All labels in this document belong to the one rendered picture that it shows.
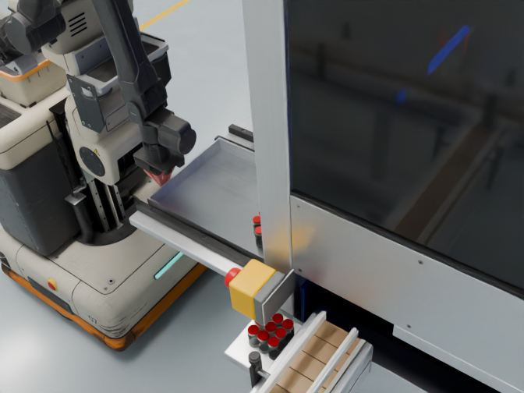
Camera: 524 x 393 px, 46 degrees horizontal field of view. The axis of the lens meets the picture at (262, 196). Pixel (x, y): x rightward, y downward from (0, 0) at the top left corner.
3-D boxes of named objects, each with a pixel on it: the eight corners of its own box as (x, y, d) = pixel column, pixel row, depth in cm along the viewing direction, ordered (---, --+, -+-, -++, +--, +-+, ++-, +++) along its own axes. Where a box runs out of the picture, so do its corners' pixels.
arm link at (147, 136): (148, 103, 132) (130, 116, 129) (173, 113, 129) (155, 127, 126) (154, 128, 137) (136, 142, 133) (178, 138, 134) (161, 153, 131)
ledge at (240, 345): (325, 344, 115) (325, 338, 113) (285, 396, 108) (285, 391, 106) (265, 309, 121) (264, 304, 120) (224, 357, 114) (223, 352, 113)
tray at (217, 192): (336, 198, 140) (336, 187, 138) (270, 272, 125) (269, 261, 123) (220, 148, 156) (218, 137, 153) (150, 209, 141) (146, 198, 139)
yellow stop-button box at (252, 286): (287, 299, 111) (285, 274, 106) (263, 327, 107) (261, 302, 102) (253, 281, 114) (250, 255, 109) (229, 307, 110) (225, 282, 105)
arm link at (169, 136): (152, 77, 128) (124, 100, 123) (195, 93, 123) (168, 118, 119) (162, 122, 137) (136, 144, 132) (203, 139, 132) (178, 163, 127)
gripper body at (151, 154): (166, 178, 134) (161, 152, 129) (133, 161, 139) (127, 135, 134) (185, 161, 138) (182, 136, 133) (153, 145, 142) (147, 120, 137)
